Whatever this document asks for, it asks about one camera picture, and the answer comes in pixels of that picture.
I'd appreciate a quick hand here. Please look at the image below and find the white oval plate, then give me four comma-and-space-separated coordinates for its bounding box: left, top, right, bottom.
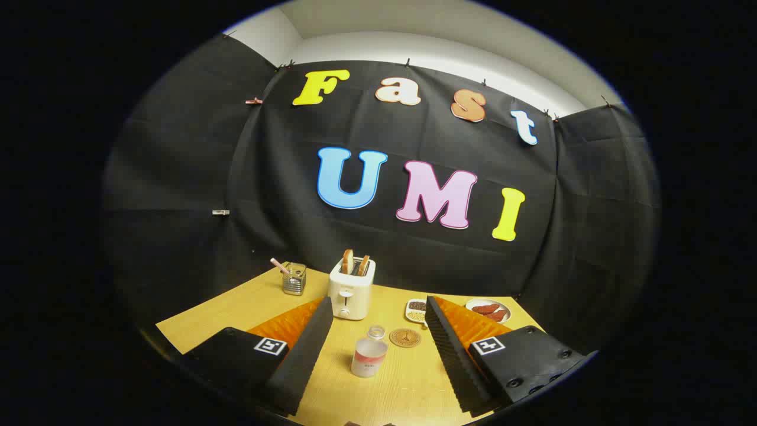
465, 298, 512, 324

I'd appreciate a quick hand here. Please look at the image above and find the metal mesh pen holder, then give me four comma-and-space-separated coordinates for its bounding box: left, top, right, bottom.
282, 263, 307, 296

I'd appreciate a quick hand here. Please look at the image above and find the wooden table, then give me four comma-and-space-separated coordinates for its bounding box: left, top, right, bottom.
155, 267, 545, 426

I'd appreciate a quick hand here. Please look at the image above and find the clear juice bottle pink label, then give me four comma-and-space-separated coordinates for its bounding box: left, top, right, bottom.
351, 325, 389, 379

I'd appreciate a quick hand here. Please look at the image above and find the round wooden coaster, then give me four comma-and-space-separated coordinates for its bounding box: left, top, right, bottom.
389, 328, 422, 348

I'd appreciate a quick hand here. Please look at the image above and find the white toaster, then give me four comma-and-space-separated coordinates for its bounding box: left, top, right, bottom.
328, 257, 376, 321

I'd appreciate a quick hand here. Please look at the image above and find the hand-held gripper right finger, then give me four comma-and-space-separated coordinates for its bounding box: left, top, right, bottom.
424, 295, 599, 415

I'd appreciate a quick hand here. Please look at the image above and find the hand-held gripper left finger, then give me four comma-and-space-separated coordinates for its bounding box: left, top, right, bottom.
177, 297, 335, 417

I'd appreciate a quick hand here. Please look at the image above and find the black backdrop cloth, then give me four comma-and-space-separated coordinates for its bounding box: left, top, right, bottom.
103, 34, 661, 357

